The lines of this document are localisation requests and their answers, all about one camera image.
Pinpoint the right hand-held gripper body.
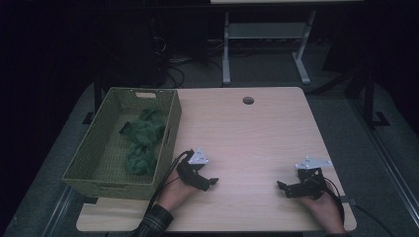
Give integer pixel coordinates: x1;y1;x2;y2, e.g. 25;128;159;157
294;156;333;200

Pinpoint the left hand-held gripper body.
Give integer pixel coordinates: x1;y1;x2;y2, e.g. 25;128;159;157
176;146;212;193

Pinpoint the green fuzzy sock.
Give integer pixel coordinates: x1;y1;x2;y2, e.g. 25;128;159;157
124;144;159;177
119;108;167;148

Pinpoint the green woven basket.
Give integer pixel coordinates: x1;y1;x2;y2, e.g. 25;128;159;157
61;86;183;201

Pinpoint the person's left hand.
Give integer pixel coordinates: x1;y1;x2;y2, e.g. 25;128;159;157
156;170;200;212

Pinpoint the person's right hand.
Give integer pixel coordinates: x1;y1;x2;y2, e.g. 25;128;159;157
299;184;348;235

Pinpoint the black stand leg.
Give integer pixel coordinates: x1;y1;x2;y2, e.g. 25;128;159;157
345;67;391;128

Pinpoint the grey metal stand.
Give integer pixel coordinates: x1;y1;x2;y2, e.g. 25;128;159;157
221;10;318;86

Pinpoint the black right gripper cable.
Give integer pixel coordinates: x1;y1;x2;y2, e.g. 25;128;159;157
322;177;346;225

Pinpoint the black floor cable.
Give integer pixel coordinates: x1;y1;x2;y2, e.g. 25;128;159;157
353;202;397;237

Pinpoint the aluminium floor rail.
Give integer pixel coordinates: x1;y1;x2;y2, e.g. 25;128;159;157
42;185;77;237
348;98;419;229

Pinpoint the bundle of floor cables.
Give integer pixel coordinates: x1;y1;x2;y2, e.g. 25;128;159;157
151;33;225;89

